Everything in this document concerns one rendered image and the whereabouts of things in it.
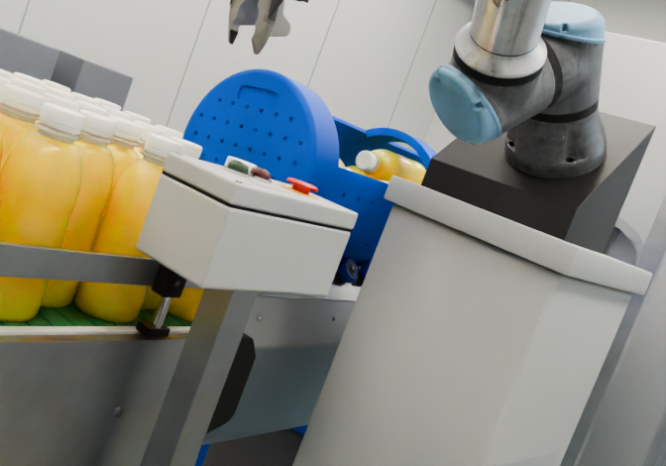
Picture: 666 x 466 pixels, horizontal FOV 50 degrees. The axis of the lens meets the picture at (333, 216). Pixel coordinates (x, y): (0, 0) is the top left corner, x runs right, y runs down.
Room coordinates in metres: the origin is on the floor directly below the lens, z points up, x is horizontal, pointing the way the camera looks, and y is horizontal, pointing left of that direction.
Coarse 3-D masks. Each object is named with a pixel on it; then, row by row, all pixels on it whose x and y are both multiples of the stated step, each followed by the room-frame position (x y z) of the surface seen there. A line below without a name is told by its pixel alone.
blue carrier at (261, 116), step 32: (224, 96) 1.14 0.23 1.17; (256, 96) 1.10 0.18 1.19; (288, 96) 1.06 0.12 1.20; (192, 128) 1.16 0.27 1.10; (224, 128) 1.12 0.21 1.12; (256, 128) 1.09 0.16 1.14; (288, 128) 1.05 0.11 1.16; (320, 128) 1.04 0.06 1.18; (352, 128) 1.43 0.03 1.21; (384, 128) 1.45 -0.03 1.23; (224, 160) 1.11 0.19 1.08; (256, 160) 1.07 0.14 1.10; (288, 160) 1.04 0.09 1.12; (320, 160) 1.03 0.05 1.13; (352, 160) 1.55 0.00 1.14; (416, 160) 1.68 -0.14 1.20; (320, 192) 1.04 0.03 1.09; (352, 192) 1.11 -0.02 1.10; (384, 192) 1.19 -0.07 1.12; (384, 224) 1.22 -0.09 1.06; (352, 256) 1.25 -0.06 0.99
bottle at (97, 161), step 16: (80, 144) 0.71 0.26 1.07; (96, 144) 0.72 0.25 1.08; (96, 160) 0.71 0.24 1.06; (112, 160) 0.73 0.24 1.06; (96, 176) 0.71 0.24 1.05; (112, 176) 0.73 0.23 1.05; (80, 192) 0.70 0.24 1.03; (96, 192) 0.71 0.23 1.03; (80, 208) 0.70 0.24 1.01; (96, 208) 0.72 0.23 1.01; (80, 224) 0.71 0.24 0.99; (96, 224) 0.73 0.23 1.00; (64, 240) 0.70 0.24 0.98; (80, 240) 0.71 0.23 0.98; (48, 288) 0.70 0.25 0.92; (64, 288) 0.71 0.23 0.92; (48, 304) 0.70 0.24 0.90; (64, 304) 0.72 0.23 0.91
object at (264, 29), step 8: (264, 0) 1.06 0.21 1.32; (264, 8) 1.06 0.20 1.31; (280, 8) 1.08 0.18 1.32; (264, 16) 1.06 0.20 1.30; (280, 16) 1.08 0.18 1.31; (256, 24) 1.07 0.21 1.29; (264, 24) 1.05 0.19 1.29; (272, 24) 1.06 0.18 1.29; (280, 24) 1.08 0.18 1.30; (288, 24) 1.10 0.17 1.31; (256, 32) 1.06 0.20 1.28; (264, 32) 1.06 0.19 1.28; (272, 32) 1.07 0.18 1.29; (280, 32) 1.09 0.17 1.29; (288, 32) 1.10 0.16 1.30; (256, 40) 1.06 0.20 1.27; (264, 40) 1.06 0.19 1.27; (256, 48) 1.07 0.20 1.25
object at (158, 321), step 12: (156, 276) 0.74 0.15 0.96; (168, 276) 0.73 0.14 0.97; (156, 288) 0.74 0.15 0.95; (168, 288) 0.73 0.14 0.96; (180, 288) 0.75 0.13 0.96; (168, 300) 0.74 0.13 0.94; (156, 312) 0.74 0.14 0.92; (144, 324) 0.74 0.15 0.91; (156, 324) 0.74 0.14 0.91; (156, 336) 0.74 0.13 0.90
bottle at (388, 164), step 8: (376, 152) 1.40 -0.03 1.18; (384, 152) 1.40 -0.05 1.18; (392, 152) 1.43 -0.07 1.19; (384, 160) 1.39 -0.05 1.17; (392, 160) 1.40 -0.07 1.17; (400, 160) 1.43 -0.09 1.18; (408, 160) 1.47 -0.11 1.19; (376, 168) 1.38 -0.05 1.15; (384, 168) 1.39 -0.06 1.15; (392, 168) 1.40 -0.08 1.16; (400, 168) 1.42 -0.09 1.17; (408, 168) 1.45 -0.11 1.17; (416, 168) 1.48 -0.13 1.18; (376, 176) 1.39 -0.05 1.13; (384, 176) 1.40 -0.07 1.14; (400, 176) 1.43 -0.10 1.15; (408, 176) 1.45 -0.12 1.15; (416, 176) 1.48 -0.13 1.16
